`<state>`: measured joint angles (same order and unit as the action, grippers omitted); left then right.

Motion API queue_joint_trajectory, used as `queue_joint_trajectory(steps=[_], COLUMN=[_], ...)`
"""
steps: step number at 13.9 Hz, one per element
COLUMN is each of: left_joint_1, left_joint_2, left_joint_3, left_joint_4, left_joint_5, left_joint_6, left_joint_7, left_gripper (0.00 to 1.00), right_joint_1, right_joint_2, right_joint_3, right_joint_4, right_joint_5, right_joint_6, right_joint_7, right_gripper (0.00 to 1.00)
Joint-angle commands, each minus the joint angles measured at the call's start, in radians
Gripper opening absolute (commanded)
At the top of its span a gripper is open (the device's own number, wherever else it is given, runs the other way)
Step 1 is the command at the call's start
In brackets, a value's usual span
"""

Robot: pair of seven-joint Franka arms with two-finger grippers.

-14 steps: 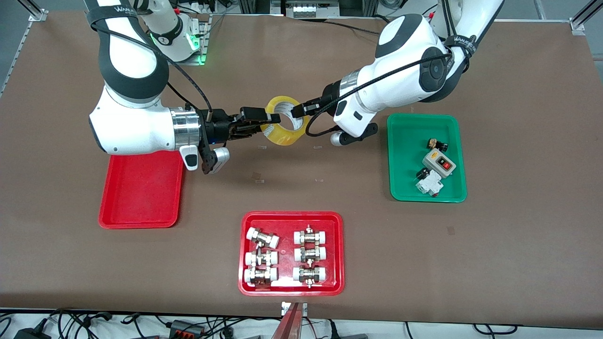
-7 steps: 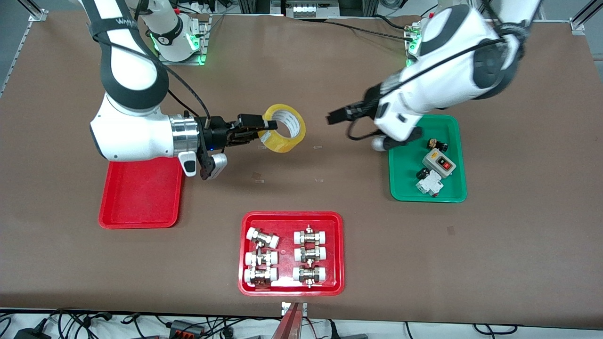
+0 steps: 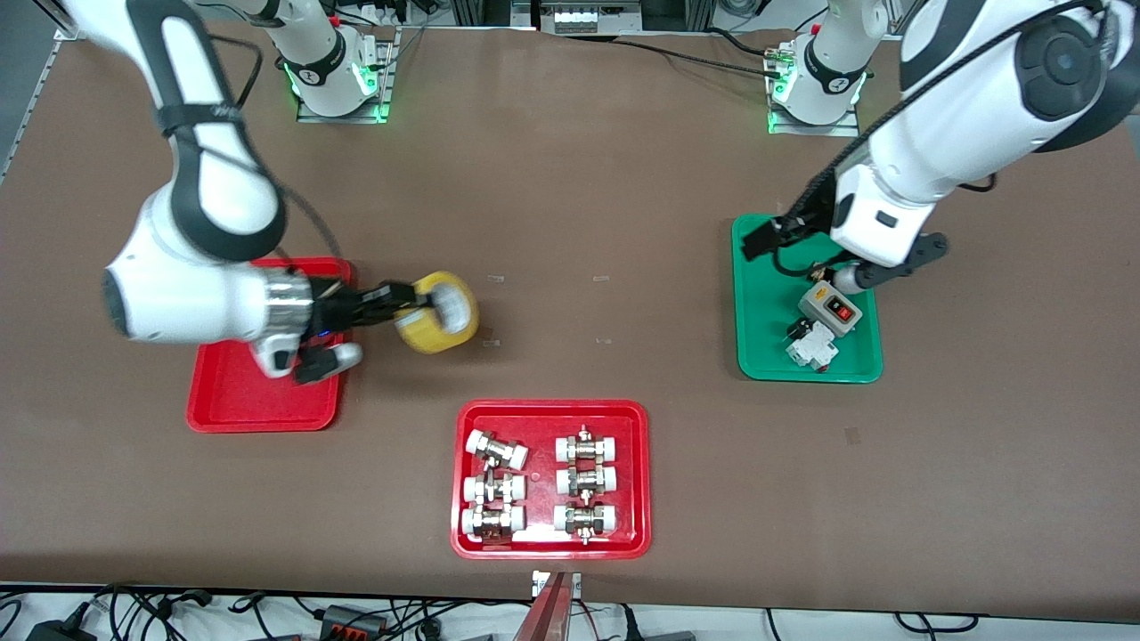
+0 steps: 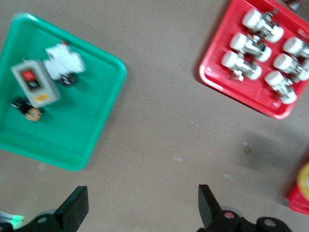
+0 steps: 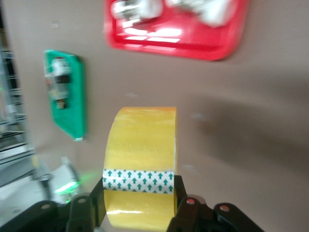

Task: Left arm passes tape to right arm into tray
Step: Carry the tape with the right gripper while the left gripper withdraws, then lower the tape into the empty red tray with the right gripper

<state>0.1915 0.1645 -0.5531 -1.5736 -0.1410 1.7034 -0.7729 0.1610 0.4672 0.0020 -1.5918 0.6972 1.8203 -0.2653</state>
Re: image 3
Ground long black table cable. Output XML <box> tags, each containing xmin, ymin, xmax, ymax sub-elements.
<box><xmin>613</xmin><ymin>38</ymin><xmax>786</xmax><ymax>76</ymax></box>

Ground grey switch box red button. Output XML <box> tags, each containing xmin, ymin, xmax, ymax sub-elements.
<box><xmin>798</xmin><ymin>283</ymin><xmax>865</xmax><ymax>337</ymax></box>

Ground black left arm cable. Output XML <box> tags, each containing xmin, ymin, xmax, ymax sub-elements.
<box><xmin>773</xmin><ymin>0</ymin><xmax>1114</xmax><ymax>279</ymax></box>

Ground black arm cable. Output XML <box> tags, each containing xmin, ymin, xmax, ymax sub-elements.
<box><xmin>191</xmin><ymin>34</ymin><xmax>346</xmax><ymax>270</ymax></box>
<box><xmin>773</xmin><ymin>0</ymin><xmax>1114</xmax><ymax>279</ymax></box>

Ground black connector box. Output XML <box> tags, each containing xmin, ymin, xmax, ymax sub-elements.
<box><xmin>319</xmin><ymin>604</ymin><xmax>387</xmax><ymax>636</ymax></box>

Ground white terminal block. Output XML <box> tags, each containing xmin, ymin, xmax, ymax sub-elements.
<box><xmin>534</xmin><ymin>0</ymin><xmax>644</xmax><ymax>37</ymax></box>

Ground red metal post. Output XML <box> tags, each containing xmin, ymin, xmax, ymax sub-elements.
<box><xmin>512</xmin><ymin>572</ymin><xmax>575</xmax><ymax>641</ymax></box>

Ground black power adapter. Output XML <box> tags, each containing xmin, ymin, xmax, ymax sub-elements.
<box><xmin>27</xmin><ymin>617</ymin><xmax>99</xmax><ymax>641</ymax></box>

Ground green plastic tray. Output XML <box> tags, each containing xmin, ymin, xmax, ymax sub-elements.
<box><xmin>732</xmin><ymin>215</ymin><xmax>885</xmax><ymax>385</ymax></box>

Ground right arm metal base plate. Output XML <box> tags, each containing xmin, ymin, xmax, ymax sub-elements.
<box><xmin>297</xmin><ymin>27</ymin><xmax>394</xmax><ymax>124</ymax></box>

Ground aluminium table edge rail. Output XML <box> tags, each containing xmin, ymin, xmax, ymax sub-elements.
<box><xmin>0</xmin><ymin>27</ymin><xmax>70</xmax><ymax>183</ymax></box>

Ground red tray holding valves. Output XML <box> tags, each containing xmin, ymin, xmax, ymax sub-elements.
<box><xmin>450</xmin><ymin>399</ymin><xmax>653</xmax><ymax>561</ymax></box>

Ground empty red plastic tray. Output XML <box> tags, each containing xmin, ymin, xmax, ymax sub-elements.
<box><xmin>185</xmin><ymin>256</ymin><xmax>354</xmax><ymax>434</ymax></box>

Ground yellow packing tape roll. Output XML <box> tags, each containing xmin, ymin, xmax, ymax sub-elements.
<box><xmin>395</xmin><ymin>272</ymin><xmax>480</xmax><ymax>355</ymax></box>

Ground short black table cable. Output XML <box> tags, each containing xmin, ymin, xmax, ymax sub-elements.
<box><xmin>706</xmin><ymin>27</ymin><xmax>786</xmax><ymax>58</ymax></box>

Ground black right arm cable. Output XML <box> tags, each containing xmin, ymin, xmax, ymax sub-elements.
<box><xmin>191</xmin><ymin>34</ymin><xmax>346</xmax><ymax>270</ymax></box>

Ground white circuit breaker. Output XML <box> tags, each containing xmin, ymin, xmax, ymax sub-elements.
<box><xmin>785</xmin><ymin>320</ymin><xmax>841</xmax><ymax>371</ymax></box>

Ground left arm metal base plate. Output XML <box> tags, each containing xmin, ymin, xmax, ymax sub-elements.
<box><xmin>768</xmin><ymin>40</ymin><xmax>861</xmax><ymax>137</ymax></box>

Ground metal valve white caps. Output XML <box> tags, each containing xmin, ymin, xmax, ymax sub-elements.
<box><xmin>460</xmin><ymin>505</ymin><xmax>526</xmax><ymax>544</ymax></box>
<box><xmin>556</xmin><ymin>426</ymin><xmax>620</xmax><ymax>464</ymax></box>
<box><xmin>553</xmin><ymin>503</ymin><xmax>619</xmax><ymax>544</ymax></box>
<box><xmin>463</xmin><ymin>472</ymin><xmax>526</xmax><ymax>507</ymax></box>
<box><xmin>556</xmin><ymin>463</ymin><xmax>618</xmax><ymax>498</ymax></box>
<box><xmin>466</xmin><ymin>429</ymin><xmax>529</xmax><ymax>470</ymax></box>

